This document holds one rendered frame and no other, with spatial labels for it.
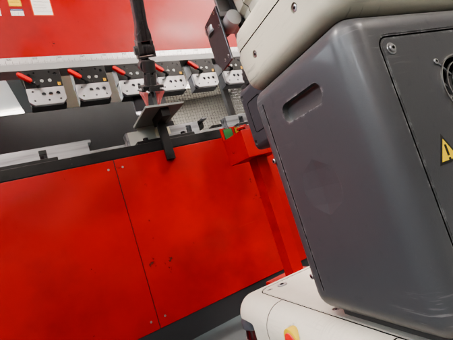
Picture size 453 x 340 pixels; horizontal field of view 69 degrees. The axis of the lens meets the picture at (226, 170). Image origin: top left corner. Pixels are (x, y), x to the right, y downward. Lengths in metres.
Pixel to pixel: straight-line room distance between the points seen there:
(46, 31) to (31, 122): 0.60
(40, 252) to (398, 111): 1.28
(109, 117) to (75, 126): 0.21
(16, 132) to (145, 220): 1.03
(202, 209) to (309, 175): 1.09
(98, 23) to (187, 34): 0.47
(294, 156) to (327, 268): 0.18
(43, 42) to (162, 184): 0.84
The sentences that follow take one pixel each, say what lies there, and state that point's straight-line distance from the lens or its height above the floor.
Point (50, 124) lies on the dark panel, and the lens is 2.21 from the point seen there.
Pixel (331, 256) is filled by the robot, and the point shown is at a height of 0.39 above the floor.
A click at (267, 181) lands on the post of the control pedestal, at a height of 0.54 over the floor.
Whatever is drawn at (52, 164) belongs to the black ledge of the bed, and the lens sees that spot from 1.47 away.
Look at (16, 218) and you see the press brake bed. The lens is 1.45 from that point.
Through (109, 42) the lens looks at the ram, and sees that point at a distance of 1.85.
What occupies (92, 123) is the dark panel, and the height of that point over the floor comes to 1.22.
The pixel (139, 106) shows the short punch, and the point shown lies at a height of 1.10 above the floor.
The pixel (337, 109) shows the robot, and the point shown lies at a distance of 0.44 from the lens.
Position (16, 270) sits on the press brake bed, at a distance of 1.44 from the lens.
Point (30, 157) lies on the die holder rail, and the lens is 1.61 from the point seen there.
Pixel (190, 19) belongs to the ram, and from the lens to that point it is 2.08.
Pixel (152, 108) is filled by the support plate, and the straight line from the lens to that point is 1.47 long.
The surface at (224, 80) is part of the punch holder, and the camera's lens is 1.99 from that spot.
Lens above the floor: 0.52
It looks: 5 degrees up
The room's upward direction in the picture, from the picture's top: 17 degrees counter-clockwise
